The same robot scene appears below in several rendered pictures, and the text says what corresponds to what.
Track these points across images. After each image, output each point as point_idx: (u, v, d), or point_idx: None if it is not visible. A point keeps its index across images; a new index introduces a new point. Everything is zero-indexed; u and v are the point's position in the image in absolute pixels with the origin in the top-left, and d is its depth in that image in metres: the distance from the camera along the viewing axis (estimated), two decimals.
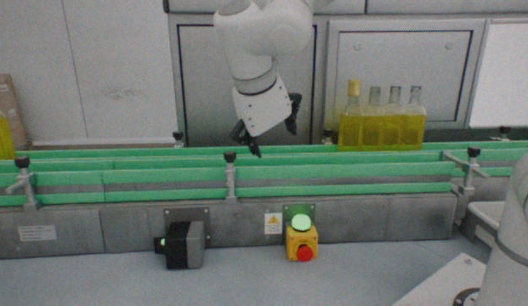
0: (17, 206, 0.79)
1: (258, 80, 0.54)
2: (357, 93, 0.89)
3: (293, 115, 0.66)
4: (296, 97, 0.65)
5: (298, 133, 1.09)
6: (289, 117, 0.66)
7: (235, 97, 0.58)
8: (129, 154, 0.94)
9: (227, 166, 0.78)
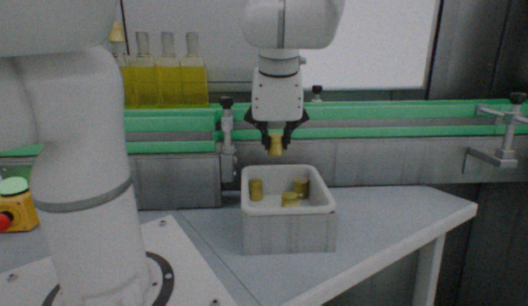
0: None
1: (274, 62, 0.57)
2: (116, 38, 0.76)
3: (292, 127, 0.67)
4: (304, 114, 0.66)
5: None
6: (287, 126, 0.66)
7: (253, 73, 0.62)
8: None
9: None
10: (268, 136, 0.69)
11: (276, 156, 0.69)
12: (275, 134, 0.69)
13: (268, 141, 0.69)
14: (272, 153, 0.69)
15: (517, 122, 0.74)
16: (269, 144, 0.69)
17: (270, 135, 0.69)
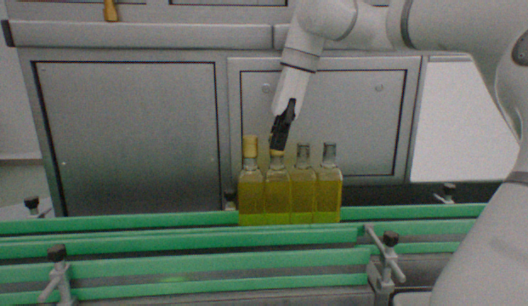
0: None
1: (320, 59, 0.64)
2: (252, 154, 0.69)
3: None
4: None
5: (205, 189, 0.90)
6: None
7: (298, 73, 0.61)
8: None
9: (53, 265, 0.58)
10: None
11: (285, 153, 0.71)
12: None
13: None
14: (284, 151, 0.70)
15: None
16: None
17: None
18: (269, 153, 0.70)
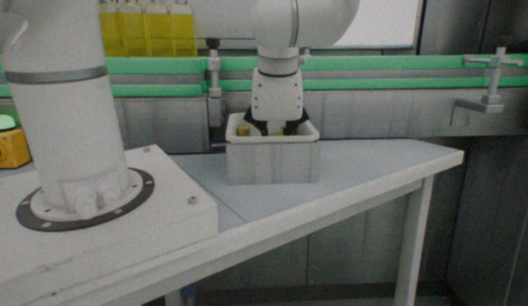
0: None
1: (273, 61, 0.57)
2: None
3: (292, 127, 0.67)
4: (304, 114, 0.66)
5: None
6: (287, 125, 0.66)
7: (252, 73, 0.62)
8: None
9: None
10: None
11: None
12: None
13: None
14: None
15: (502, 65, 0.74)
16: None
17: None
18: None
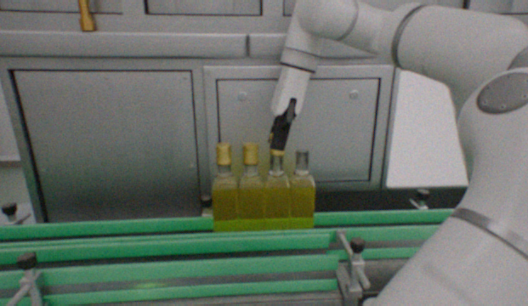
0: None
1: (319, 59, 0.65)
2: (225, 161, 0.70)
3: None
4: None
5: (184, 195, 0.91)
6: None
7: (298, 73, 0.62)
8: None
9: (24, 273, 0.59)
10: (252, 147, 0.70)
11: (258, 162, 0.73)
12: (250, 144, 0.71)
13: (252, 152, 0.70)
14: (258, 161, 0.71)
15: None
16: (253, 154, 0.70)
17: (253, 145, 0.70)
18: (243, 162, 0.72)
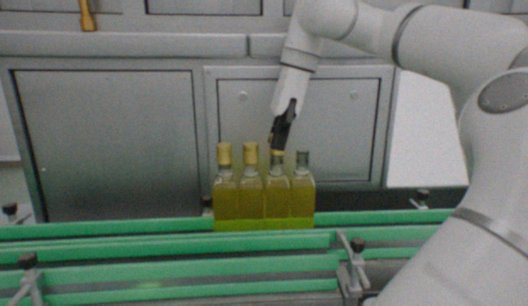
0: None
1: (319, 59, 0.65)
2: (225, 161, 0.70)
3: None
4: None
5: (185, 194, 0.91)
6: None
7: (298, 73, 0.62)
8: None
9: (25, 273, 0.59)
10: (252, 147, 0.70)
11: (258, 161, 0.73)
12: (250, 144, 0.71)
13: (252, 152, 0.70)
14: (258, 161, 0.72)
15: None
16: (253, 154, 0.70)
17: (253, 144, 0.70)
18: (243, 162, 0.72)
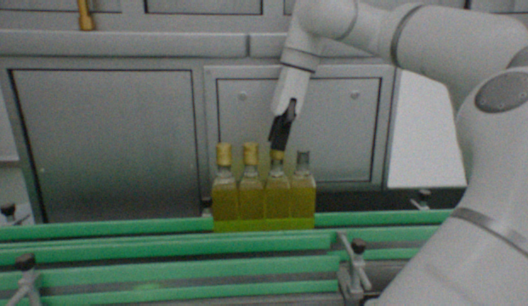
0: None
1: (319, 59, 0.65)
2: (225, 161, 0.70)
3: None
4: None
5: (184, 195, 0.91)
6: None
7: (298, 73, 0.62)
8: None
9: (22, 274, 0.59)
10: (252, 147, 0.69)
11: (258, 162, 0.72)
12: (250, 144, 0.70)
13: (252, 152, 0.69)
14: (258, 161, 0.71)
15: None
16: (253, 154, 0.70)
17: (253, 145, 0.69)
18: (243, 162, 0.71)
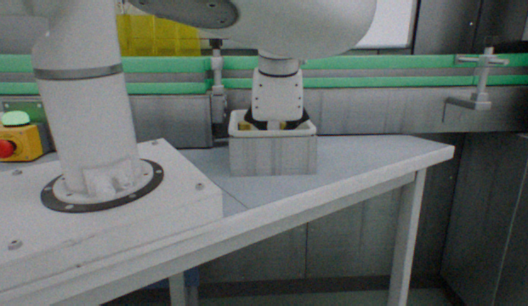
0: None
1: (274, 61, 0.57)
2: None
3: (292, 127, 0.67)
4: (304, 114, 0.66)
5: None
6: (287, 125, 0.66)
7: (253, 73, 0.62)
8: None
9: None
10: None
11: None
12: None
13: None
14: None
15: (491, 65, 0.78)
16: None
17: None
18: None
